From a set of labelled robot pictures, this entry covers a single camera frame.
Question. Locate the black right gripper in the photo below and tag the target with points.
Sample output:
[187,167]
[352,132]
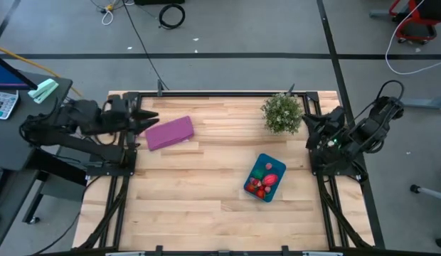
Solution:
[332,126]

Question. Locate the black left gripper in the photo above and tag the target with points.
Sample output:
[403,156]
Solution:
[119,117]

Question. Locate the pink purple cloth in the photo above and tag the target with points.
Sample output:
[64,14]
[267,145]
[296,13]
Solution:
[169,133]

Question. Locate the small pink garlic toy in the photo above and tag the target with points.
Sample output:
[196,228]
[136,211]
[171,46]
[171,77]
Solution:
[268,166]

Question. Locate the blue tupperware container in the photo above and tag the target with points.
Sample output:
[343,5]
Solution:
[262,160]

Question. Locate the large pink-red oval fruit toy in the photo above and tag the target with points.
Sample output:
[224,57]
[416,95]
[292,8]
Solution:
[270,179]

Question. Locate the green vegetable toy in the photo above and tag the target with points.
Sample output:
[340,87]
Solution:
[257,174]

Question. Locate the medium pink garlic toy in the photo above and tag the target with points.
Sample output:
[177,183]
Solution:
[267,189]

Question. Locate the round salmon-red fruit toy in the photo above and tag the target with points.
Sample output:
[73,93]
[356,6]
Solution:
[255,182]

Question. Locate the red bell pepper toy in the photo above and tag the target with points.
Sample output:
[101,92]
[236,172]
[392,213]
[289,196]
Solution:
[260,193]

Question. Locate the red strawberry toy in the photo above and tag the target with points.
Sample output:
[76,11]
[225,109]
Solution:
[249,187]

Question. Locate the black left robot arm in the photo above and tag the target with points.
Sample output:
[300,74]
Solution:
[82,145]

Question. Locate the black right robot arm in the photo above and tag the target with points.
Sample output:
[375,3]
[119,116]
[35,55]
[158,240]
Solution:
[370,128]

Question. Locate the green artificial plant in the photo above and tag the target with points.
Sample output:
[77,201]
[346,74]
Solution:
[281,113]

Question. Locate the mint green stapler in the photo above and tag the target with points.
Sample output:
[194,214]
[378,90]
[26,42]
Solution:
[44,90]

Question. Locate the grey tripod leg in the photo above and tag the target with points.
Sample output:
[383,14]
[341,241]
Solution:
[414,188]

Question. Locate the grey metal beam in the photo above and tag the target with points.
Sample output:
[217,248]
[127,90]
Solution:
[426,103]

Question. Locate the yellow plug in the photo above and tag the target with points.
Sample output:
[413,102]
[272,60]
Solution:
[109,7]

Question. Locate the black equipment box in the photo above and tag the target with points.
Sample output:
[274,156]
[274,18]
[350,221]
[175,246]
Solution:
[160,1]

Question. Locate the black side desk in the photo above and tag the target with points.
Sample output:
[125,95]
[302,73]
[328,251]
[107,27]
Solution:
[14,142]

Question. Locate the white calculator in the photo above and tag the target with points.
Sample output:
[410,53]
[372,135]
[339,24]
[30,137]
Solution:
[3,105]

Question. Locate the red and black cart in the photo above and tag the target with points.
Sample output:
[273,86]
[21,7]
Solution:
[419,35]

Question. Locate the blue-screen monitor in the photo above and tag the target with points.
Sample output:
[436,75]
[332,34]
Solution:
[7,76]

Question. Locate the black rail-mounted post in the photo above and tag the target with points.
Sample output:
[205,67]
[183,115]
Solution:
[291,89]
[160,87]

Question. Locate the black aluminium table frame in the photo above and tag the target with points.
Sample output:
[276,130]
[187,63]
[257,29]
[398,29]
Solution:
[224,94]

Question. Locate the silver edge bracket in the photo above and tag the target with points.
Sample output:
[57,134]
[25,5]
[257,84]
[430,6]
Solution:
[124,254]
[322,254]

